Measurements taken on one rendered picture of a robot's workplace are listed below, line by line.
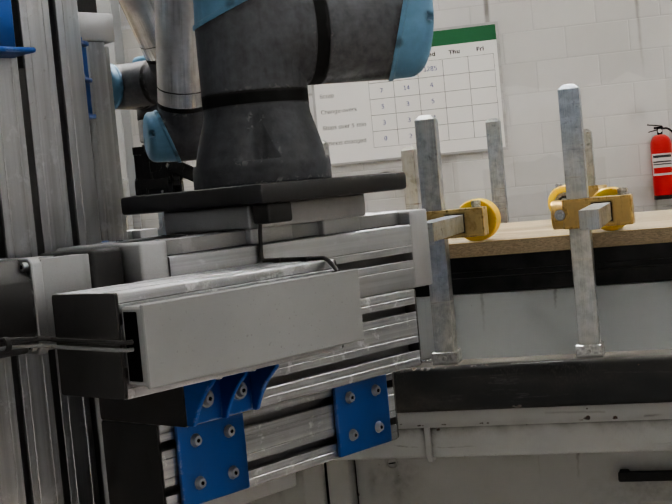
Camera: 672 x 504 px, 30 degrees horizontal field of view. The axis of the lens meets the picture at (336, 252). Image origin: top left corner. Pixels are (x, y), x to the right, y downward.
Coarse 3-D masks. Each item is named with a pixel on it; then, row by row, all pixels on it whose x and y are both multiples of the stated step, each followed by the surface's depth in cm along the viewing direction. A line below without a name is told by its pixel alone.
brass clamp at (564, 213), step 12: (552, 204) 213; (564, 204) 212; (576, 204) 211; (588, 204) 210; (612, 204) 209; (624, 204) 209; (552, 216) 212; (564, 216) 212; (576, 216) 211; (612, 216) 210; (624, 216) 209; (564, 228) 212; (576, 228) 211
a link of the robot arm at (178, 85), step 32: (160, 0) 171; (192, 0) 170; (160, 32) 173; (192, 32) 172; (160, 64) 175; (192, 64) 174; (160, 96) 177; (192, 96) 176; (160, 128) 178; (192, 128) 178; (160, 160) 180
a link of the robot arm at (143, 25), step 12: (120, 0) 197; (132, 0) 195; (144, 0) 196; (132, 12) 197; (144, 12) 196; (132, 24) 199; (144, 24) 197; (144, 36) 199; (144, 48) 201; (144, 72) 205; (156, 72) 202; (144, 84) 205; (156, 84) 204; (156, 96) 206
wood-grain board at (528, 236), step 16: (512, 224) 297; (528, 224) 289; (544, 224) 281; (640, 224) 244; (656, 224) 238; (448, 240) 251; (464, 240) 245; (496, 240) 235; (512, 240) 234; (528, 240) 233; (544, 240) 232; (560, 240) 232; (608, 240) 229; (624, 240) 228; (640, 240) 228; (656, 240) 227; (464, 256) 237
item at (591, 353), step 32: (448, 352) 219; (576, 352) 213; (608, 352) 216; (640, 352) 213; (416, 384) 220; (448, 384) 218; (480, 384) 216; (512, 384) 215; (544, 384) 213; (576, 384) 212; (608, 384) 210; (640, 384) 209
